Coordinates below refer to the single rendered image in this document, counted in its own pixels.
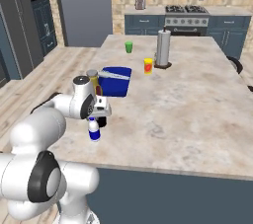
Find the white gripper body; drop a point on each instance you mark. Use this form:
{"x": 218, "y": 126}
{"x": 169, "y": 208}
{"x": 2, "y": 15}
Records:
{"x": 99, "y": 112}

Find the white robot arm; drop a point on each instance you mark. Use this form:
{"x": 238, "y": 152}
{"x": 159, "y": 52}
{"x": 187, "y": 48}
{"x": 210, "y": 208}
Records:
{"x": 36, "y": 129}

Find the blue island counter base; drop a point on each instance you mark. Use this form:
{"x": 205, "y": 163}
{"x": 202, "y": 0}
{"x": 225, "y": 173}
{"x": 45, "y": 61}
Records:
{"x": 171, "y": 198}

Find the white bottle with blue label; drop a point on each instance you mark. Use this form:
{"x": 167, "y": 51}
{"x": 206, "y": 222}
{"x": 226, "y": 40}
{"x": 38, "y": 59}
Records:
{"x": 94, "y": 132}

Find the yellow bottle with grey cap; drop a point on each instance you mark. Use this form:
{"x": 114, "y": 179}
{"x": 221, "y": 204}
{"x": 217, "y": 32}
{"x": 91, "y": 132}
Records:
{"x": 94, "y": 81}

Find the blue open box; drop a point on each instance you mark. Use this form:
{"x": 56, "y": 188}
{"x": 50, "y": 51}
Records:
{"x": 115, "y": 83}

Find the green cup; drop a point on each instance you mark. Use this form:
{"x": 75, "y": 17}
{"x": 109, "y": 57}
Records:
{"x": 128, "y": 47}

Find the paper towel roll on holder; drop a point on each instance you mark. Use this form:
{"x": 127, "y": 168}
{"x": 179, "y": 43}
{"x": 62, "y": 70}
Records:
{"x": 163, "y": 47}

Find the blue base cupboards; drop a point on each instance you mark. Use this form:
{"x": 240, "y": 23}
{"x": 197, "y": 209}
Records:
{"x": 230, "y": 34}
{"x": 144, "y": 24}

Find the blue tall cupboard run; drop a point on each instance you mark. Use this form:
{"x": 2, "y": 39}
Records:
{"x": 45, "y": 25}

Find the silver toaster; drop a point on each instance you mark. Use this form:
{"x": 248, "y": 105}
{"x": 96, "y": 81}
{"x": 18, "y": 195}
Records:
{"x": 140, "y": 3}

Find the grey fridge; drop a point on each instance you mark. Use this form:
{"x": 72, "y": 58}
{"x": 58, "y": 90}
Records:
{"x": 16, "y": 27}

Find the steel stove with oven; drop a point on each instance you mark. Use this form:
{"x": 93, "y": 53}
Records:
{"x": 186, "y": 18}

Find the black stool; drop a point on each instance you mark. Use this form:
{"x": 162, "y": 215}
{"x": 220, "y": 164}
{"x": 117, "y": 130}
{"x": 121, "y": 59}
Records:
{"x": 250, "y": 88}
{"x": 236, "y": 64}

